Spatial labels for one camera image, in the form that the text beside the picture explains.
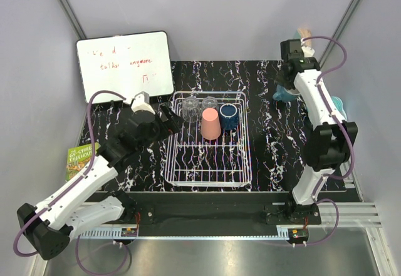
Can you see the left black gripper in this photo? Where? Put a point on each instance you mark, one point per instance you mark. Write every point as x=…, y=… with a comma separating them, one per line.
x=173, y=123

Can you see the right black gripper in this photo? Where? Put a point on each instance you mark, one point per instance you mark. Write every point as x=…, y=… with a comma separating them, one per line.
x=280, y=81

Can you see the blue mug with handle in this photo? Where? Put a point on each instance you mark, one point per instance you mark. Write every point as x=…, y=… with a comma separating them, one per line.
x=285, y=95

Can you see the clear glass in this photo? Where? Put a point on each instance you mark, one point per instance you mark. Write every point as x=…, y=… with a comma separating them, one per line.
x=209, y=102
x=190, y=109

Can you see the pink plastic cup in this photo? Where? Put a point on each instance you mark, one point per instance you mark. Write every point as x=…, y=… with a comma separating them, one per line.
x=210, y=125

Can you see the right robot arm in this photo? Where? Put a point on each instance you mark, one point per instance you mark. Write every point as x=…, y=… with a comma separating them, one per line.
x=331, y=140

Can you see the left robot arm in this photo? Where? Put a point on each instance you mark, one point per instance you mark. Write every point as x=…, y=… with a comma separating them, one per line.
x=50, y=225

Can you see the teal paperback book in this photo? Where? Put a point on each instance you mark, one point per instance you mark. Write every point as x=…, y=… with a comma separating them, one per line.
x=302, y=33

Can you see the white whiteboard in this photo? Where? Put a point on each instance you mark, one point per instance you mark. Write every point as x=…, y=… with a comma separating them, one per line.
x=127, y=64

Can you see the teal cat-ear headphones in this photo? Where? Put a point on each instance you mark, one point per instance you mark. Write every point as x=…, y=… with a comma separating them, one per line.
x=339, y=106

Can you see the green Treehouse book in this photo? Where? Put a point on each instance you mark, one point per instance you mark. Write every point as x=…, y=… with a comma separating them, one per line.
x=77, y=158

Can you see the dark blue ribbed mug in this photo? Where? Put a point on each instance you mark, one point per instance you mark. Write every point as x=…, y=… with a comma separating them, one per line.
x=229, y=116

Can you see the black marbled table mat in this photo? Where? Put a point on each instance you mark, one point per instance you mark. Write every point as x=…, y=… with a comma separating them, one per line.
x=263, y=154

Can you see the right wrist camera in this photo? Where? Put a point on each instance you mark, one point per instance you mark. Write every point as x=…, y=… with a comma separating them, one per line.
x=306, y=46

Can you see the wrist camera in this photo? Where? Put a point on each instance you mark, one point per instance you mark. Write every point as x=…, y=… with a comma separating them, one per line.
x=141, y=103
x=306, y=46

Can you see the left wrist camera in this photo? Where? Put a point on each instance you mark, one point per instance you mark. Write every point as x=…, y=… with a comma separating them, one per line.
x=141, y=103

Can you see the white wire dish rack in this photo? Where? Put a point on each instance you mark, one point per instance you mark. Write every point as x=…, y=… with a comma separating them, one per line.
x=193, y=161

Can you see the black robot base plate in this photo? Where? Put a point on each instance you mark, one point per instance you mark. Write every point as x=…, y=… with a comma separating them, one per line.
x=218, y=214

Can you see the white cable duct strip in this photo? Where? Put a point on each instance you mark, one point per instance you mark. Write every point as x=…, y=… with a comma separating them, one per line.
x=116, y=233

